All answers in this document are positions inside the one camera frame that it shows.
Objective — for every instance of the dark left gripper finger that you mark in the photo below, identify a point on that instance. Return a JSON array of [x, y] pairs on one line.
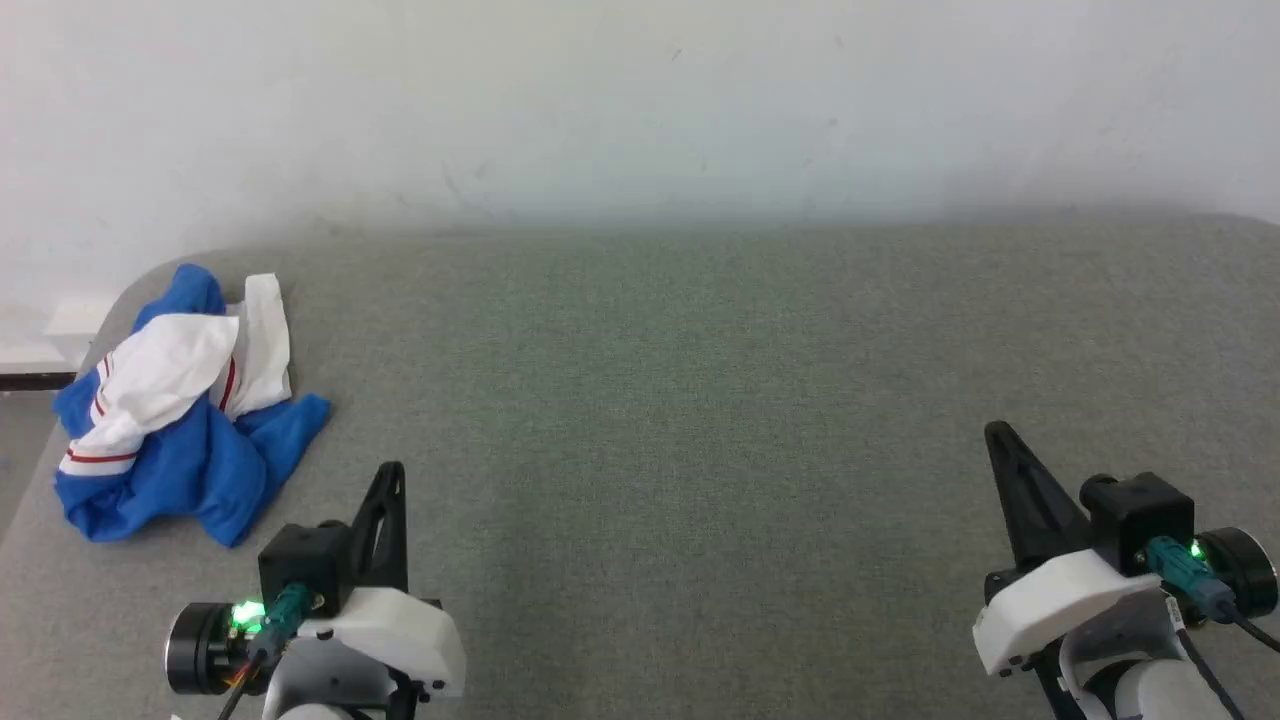
[[392, 560]]

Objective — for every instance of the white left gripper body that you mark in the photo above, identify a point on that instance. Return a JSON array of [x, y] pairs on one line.
[[400, 635]]

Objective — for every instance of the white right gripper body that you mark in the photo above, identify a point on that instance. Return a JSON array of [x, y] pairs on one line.
[[1060, 600]]

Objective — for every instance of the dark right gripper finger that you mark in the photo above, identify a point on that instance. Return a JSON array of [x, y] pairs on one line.
[[1035, 510]]

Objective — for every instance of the blue and white sports jersey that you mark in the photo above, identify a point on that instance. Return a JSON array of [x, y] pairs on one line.
[[200, 470]]

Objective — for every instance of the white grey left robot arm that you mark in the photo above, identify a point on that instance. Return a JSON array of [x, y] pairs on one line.
[[315, 713]]

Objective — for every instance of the white baseboard with black strip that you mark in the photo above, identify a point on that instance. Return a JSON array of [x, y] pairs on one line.
[[30, 350]]

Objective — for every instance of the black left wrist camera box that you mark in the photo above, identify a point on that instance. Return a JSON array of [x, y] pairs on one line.
[[300, 560]]

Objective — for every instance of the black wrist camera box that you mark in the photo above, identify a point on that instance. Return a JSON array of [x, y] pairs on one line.
[[1140, 510], [300, 560]]

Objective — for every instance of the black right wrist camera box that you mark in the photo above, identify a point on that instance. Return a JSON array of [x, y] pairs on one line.
[[1140, 510]]

